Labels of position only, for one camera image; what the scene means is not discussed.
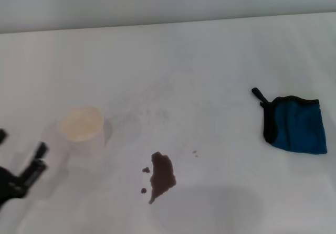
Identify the blue rag with black trim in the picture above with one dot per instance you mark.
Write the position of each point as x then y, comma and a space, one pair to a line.
296, 126

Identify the white paper cup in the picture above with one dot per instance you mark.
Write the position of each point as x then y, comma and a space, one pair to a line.
81, 123

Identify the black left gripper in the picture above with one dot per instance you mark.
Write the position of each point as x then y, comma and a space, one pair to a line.
9, 186

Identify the small dark liquid droplet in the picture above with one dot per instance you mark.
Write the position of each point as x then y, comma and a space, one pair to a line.
145, 169
195, 153
143, 190

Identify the large dark liquid stain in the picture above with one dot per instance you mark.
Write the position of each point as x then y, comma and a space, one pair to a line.
162, 173

